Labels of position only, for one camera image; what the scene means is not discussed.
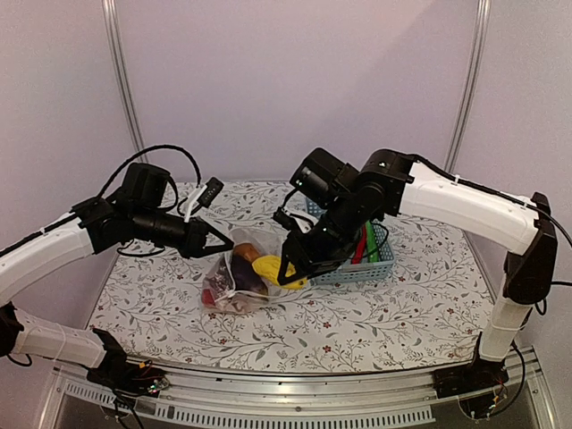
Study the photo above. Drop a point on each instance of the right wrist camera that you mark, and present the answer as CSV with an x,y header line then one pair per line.
x,y
294,220

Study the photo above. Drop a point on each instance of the aluminium frame post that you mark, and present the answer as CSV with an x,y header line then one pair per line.
x,y
482,17
113,33

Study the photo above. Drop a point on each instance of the yellow corn cob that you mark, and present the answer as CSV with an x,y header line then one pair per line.
x,y
268,267

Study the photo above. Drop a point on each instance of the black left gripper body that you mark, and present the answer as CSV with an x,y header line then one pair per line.
x,y
197,227

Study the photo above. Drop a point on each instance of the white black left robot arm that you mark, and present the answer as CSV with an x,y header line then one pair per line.
x,y
132,212

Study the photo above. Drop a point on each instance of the brown potato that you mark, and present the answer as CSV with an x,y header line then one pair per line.
x,y
247,251

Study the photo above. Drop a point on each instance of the red chili pepper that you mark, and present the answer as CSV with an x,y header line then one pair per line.
x,y
360,249

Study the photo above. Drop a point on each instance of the aluminium front rail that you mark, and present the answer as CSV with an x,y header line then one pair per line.
x,y
210,397

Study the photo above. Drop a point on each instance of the left aluminium frame post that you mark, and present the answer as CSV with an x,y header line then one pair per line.
x,y
113,33

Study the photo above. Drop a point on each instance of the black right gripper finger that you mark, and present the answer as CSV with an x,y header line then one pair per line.
x,y
318,279
287,275

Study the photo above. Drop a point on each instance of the clear zip top bag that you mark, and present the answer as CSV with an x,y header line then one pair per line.
x,y
267,243

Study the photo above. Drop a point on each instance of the floral patterned tablecloth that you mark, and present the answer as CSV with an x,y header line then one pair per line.
x,y
427,312

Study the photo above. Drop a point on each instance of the red cherry tomato cluster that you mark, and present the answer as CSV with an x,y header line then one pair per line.
x,y
218,294

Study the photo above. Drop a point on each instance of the purple eggplant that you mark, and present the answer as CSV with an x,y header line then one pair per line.
x,y
245,279

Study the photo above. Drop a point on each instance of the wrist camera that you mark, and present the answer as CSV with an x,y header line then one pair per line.
x,y
202,197
294,220

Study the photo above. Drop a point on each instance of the light blue plastic basket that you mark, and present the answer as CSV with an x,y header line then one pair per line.
x,y
366,271

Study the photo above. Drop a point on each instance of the right aluminium frame post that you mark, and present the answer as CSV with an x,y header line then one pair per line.
x,y
482,17

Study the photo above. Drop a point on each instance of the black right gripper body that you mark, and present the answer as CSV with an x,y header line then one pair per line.
x,y
325,248

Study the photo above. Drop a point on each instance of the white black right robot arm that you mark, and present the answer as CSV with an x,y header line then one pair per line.
x,y
392,183

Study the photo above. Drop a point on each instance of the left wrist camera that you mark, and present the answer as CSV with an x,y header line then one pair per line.
x,y
202,197

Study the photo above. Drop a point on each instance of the light green pepper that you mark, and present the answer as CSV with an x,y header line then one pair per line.
x,y
372,251

